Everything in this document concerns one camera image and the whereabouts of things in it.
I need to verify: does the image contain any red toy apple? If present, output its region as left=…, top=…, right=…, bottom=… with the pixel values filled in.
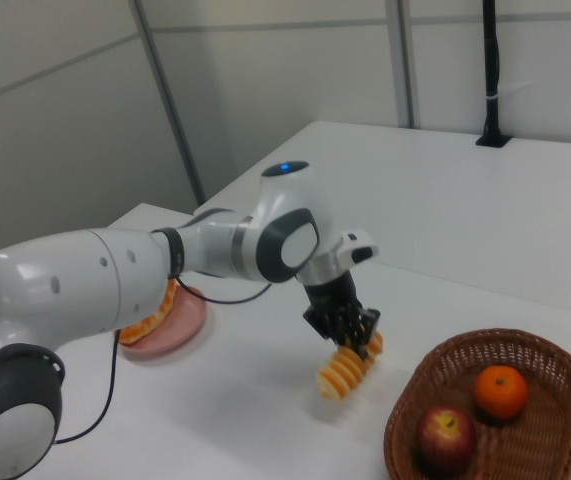
left=417, top=405, right=478, bottom=471

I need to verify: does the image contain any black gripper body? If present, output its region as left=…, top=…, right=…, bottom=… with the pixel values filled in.
left=304, top=269, right=362, bottom=316

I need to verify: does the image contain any brown woven basket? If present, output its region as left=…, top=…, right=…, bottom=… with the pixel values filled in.
left=383, top=327, right=571, bottom=480

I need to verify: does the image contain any grey partition post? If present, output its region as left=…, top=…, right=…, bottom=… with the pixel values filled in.
left=393, top=0, right=422, bottom=129
left=132, top=0, right=205, bottom=206

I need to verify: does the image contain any braided toy bread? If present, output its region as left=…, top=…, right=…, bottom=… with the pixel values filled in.
left=117, top=278, right=179, bottom=346

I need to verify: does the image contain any toy orange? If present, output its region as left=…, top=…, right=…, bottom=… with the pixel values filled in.
left=474, top=364, right=530, bottom=419

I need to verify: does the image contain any striped toy bread roll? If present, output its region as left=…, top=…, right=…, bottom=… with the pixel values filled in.
left=314, top=332, right=384, bottom=401

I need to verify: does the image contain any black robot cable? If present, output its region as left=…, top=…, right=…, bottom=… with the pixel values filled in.
left=53, top=272, right=274, bottom=445

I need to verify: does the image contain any black pole stand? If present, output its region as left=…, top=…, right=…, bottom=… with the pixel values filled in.
left=474, top=0, right=512, bottom=148

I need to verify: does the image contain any pink plate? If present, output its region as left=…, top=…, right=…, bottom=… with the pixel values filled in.
left=117, top=285, right=209, bottom=358

